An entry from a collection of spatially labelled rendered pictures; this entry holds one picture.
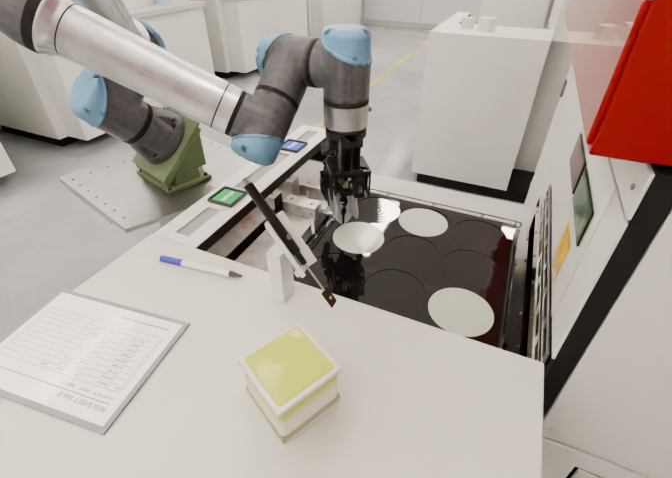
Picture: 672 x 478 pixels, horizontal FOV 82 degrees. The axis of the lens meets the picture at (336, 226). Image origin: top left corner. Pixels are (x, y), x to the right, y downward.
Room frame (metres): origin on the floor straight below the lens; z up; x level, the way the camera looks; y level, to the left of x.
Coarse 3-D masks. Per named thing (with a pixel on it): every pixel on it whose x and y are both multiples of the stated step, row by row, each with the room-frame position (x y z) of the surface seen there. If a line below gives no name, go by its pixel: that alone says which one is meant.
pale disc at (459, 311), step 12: (456, 288) 0.46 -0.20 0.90; (432, 300) 0.44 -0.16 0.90; (444, 300) 0.44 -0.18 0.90; (456, 300) 0.44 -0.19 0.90; (468, 300) 0.44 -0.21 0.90; (480, 300) 0.44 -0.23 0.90; (432, 312) 0.41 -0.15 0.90; (444, 312) 0.41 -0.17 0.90; (456, 312) 0.41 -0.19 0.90; (468, 312) 0.41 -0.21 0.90; (480, 312) 0.41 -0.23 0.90; (492, 312) 0.41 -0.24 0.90; (444, 324) 0.39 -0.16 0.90; (456, 324) 0.39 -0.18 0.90; (468, 324) 0.39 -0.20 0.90; (480, 324) 0.39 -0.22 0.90; (492, 324) 0.39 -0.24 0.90; (468, 336) 0.37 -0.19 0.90
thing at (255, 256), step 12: (324, 204) 0.75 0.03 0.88; (288, 216) 0.70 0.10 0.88; (300, 216) 0.70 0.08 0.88; (324, 216) 0.73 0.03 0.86; (300, 228) 0.66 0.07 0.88; (264, 240) 0.62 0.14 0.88; (252, 252) 0.58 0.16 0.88; (264, 252) 0.58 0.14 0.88; (252, 264) 0.55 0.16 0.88; (264, 264) 0.55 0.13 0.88
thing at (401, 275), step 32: (384, 224) 0.65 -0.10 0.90; (448, 224) 0.65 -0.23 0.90; (480, 224) 0.65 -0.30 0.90; (512, 224) 0.65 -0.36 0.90; (320, 256) 0.55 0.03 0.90; (352, 256) 0.54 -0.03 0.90; (384, 256) 0.54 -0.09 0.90; (416, 256) 0.55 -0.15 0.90; (448, 256) 0.55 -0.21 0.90; (480, 256) 0.55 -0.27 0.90; (320, 288) 0.46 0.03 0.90; (352, 288) 0.46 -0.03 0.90; (384, 288) 0.46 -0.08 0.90; (416, 288) 0.46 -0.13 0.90; (480, 288) 0.46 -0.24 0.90; (416, 320) 0.39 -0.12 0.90
